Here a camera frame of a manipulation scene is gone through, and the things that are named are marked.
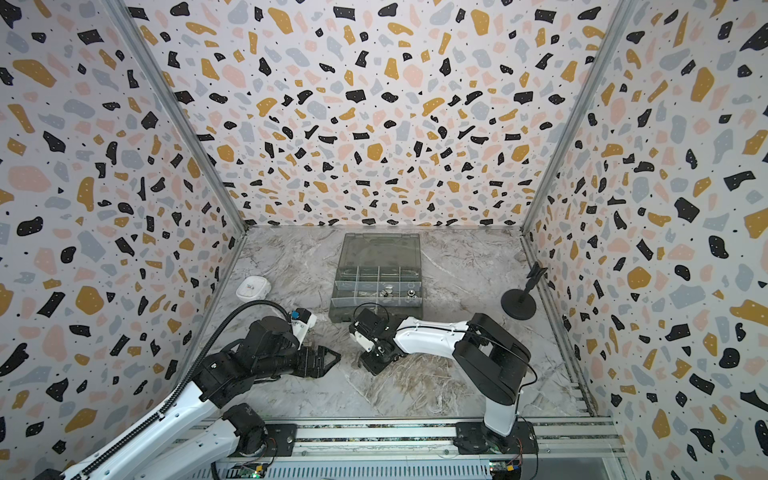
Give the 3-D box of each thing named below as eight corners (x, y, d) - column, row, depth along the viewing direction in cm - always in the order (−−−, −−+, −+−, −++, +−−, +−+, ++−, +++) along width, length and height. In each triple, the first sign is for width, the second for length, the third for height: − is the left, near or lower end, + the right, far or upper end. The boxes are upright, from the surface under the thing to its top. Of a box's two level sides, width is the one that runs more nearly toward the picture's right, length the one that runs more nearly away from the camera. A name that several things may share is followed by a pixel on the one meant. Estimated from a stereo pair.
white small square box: (239, 303, 101) (233, 296, 98) (248, 282, 107) (243, 274, 104) (267, 303, 102) (263, 296, 98) (275, 282, 107) (270, 274, 104)
